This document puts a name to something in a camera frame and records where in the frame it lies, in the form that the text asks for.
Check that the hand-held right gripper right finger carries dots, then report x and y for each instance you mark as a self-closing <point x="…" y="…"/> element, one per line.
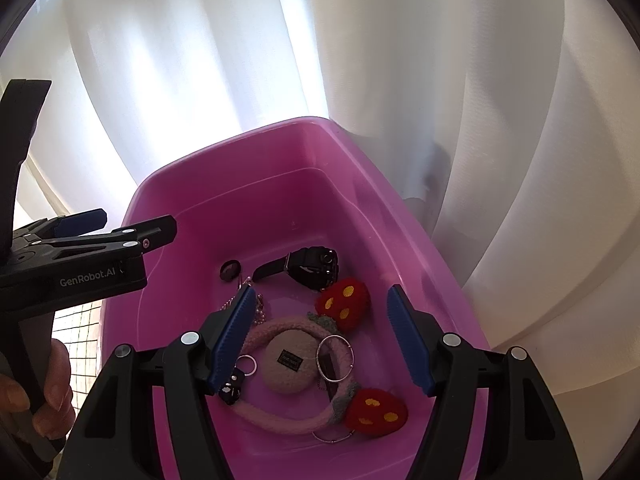
<point x="412" y="345"/>

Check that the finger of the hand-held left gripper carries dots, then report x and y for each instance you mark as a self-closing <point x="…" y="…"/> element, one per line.
<point x="82" y="221"/>
<point x="150" y="232"/>

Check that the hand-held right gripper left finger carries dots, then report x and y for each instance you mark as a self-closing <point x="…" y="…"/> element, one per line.
<point x="230" y="345"/>

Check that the small silver bangle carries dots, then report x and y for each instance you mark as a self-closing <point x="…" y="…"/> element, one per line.
<point x="246" y="356"/>

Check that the pearl hair claw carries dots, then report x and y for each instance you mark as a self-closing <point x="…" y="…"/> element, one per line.
<point x="260" y="310"/>

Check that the beige fluffy hair clip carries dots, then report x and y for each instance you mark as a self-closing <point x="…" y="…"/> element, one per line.
<point x="280" y="375"/>

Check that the pink strawberry headband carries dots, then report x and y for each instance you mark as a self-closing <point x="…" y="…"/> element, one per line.
<point x="370" y="410"/>

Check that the large silver bangle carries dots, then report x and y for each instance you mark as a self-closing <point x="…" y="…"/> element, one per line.
<point x="318" y="357"/>

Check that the black wrist watch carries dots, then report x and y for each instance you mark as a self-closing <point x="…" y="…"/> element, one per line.
<point x="310" y="265"/>

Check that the medium silver bangle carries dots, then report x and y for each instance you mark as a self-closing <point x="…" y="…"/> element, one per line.
<point x="330" y="440"/>

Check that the pink plastic bin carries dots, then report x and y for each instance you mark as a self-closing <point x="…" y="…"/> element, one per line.
<point x="280" y="185"/>

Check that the person's left hand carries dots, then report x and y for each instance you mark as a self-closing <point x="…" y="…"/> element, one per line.
<point x="57" y="385"/>

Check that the white curtain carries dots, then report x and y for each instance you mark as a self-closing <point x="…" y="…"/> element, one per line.
<point x="350" y="35"/>

